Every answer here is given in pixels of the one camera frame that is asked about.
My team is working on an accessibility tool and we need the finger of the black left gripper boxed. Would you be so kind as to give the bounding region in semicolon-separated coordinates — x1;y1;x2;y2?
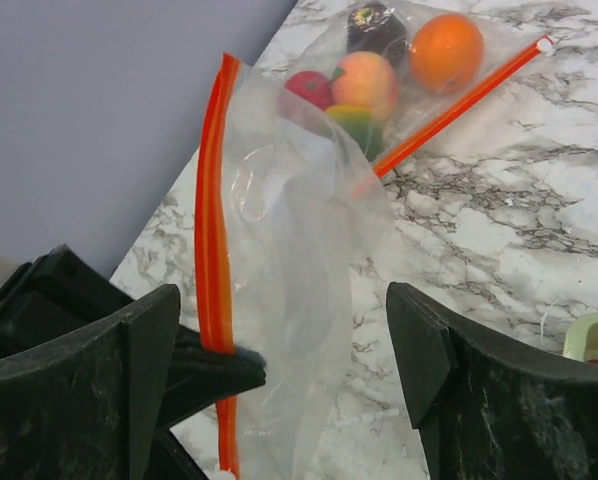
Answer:
156;326;266;430

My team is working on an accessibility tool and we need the pale green plastic basket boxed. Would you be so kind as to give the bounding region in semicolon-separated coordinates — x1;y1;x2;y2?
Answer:
563;313;598;365

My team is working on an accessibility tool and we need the clear zip bag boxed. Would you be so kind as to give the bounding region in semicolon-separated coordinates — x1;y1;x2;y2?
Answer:
273;1;552;177
193;55;392;479

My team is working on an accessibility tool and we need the clear zip top bag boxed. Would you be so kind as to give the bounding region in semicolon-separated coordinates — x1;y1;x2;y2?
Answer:
273;1;552;177

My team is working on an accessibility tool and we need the red apple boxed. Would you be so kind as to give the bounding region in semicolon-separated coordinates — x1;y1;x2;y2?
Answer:
278;70;334;130

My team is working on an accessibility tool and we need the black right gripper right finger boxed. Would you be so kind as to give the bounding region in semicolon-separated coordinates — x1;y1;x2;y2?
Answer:
386;282;598;479

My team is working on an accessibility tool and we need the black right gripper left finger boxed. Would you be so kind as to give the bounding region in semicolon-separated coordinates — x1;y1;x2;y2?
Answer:
0;285;180;479

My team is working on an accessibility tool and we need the peach orange pink fruit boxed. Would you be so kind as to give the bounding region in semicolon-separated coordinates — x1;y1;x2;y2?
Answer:
331;51;399;122

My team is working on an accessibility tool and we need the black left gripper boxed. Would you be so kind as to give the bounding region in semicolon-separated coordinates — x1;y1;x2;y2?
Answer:
0;245;133;360

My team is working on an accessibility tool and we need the yellow green mango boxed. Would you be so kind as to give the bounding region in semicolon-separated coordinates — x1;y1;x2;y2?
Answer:
325;104;383;161

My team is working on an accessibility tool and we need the dark purple plum fruit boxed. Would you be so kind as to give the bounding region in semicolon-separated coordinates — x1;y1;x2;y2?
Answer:
346;1;408;67

